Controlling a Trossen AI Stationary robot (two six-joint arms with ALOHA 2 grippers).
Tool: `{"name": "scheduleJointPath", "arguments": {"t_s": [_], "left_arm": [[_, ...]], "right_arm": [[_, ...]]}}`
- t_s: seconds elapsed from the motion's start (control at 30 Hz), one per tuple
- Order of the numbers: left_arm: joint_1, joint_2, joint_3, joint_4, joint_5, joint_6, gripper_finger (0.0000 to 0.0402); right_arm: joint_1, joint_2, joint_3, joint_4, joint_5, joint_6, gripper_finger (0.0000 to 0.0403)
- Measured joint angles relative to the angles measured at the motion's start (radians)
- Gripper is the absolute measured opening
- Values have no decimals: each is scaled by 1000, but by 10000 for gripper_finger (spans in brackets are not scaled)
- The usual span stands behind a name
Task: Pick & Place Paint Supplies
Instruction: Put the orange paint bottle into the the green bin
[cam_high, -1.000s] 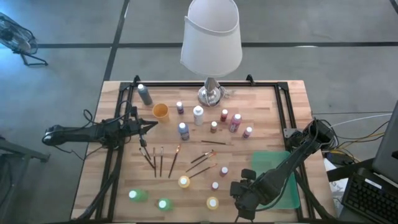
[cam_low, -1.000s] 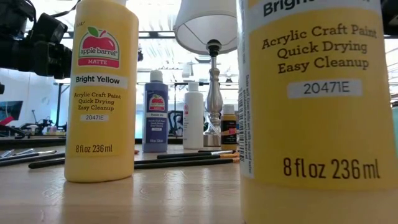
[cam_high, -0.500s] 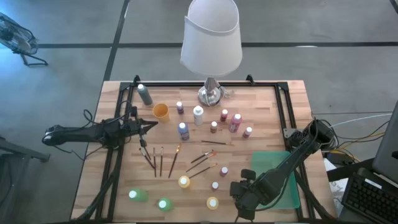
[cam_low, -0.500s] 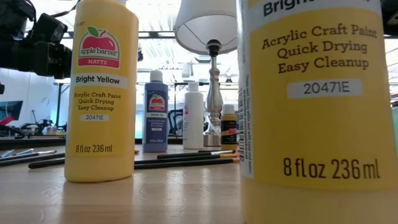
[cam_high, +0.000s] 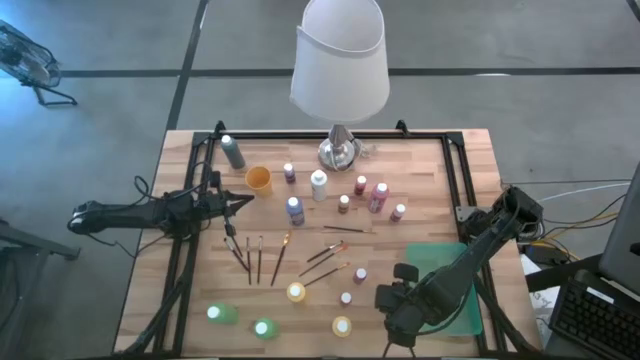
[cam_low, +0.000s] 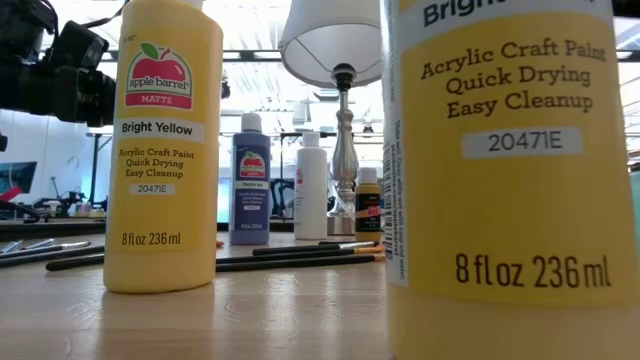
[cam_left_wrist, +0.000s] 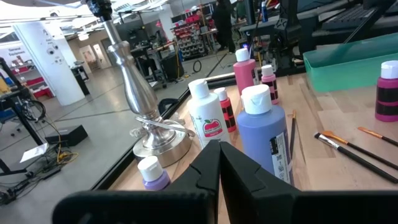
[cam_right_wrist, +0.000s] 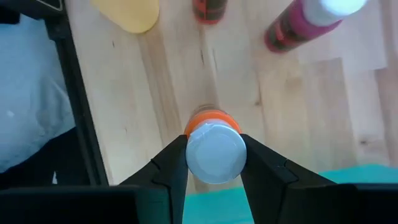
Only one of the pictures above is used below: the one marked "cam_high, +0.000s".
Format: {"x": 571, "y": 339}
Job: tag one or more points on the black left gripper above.
{"x": 215, "y": 202}

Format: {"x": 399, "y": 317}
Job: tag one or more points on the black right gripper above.
{"x": 397, "y": 310}

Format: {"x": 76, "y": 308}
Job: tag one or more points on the yellow-orange plastic cup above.
{"x": 259, "y": 180}

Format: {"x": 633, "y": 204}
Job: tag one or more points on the small magenta paint bottle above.
{"x": 359, "y": 276}

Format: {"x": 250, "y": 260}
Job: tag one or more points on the large yellow paint bottle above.
{"x": 296, "y": 293}
{"x": 342, "y": 326}

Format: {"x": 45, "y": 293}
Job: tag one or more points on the small pink paint bottle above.
{"x": 396, "y": 215}

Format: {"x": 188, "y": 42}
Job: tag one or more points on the small ochre paint bottle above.
{"x": 343, "y": 206}

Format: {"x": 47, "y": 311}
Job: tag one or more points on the large pink paint bottle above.
{"x": 377, "y": 200}

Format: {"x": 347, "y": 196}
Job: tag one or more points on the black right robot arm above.
{"x": 480, "y": 245}

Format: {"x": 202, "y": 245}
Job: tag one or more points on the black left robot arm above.
{"x": 125, "y": 215}

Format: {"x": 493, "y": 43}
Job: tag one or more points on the small purple paint bottle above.
{"x": 289, "y": 175}

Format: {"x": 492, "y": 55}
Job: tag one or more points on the large blue-violet paint bottle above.
{"x": 295, "y": 215}

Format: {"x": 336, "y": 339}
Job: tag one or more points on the large white paint bottle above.
{"x": 318, "y": 190}

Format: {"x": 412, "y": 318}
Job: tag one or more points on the large green paint bottle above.
{"x": 265, "y": 329}
{"x": 222, "y": 314}

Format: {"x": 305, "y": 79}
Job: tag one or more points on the black paintbrush silver ferrule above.
{"x": 238, "y": 248}
{"x": 259, "y": 265}
{"x": 239, "y": 259}
{"x": 248, "y": 265}

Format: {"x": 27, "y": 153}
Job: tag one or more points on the translucent green plastic bin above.
{"x": 425, "y": 255}

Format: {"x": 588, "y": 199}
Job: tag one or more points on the grey metal mounting plate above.
{"x": 466, "y": 213}

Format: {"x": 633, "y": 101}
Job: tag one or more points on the white printed paper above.
{"x": 542, "y": 300}

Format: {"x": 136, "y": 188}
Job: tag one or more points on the black power strip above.
{"x": 547, "y": 254}

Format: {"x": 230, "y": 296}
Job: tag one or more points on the silver table lamp white shade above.
{"x": 340, "y": 75}

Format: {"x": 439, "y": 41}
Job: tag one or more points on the black computer desk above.
{"x": 557, "y": 275}

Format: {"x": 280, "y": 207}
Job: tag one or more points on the black computer keyboard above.
{"x": 595, "y": 320}

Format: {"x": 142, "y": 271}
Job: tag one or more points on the grey side table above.
{"x": 35, "y": 246}

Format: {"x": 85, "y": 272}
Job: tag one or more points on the grey computer monitor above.
{"x": 625, "y": 235}

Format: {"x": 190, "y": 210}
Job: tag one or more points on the black metal floor fan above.
{"x": 27, "y": 60}

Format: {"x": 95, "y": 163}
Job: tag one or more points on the black frame clamp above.
{"x": 401, "y": 127}
{"x": 219, "y": 127}

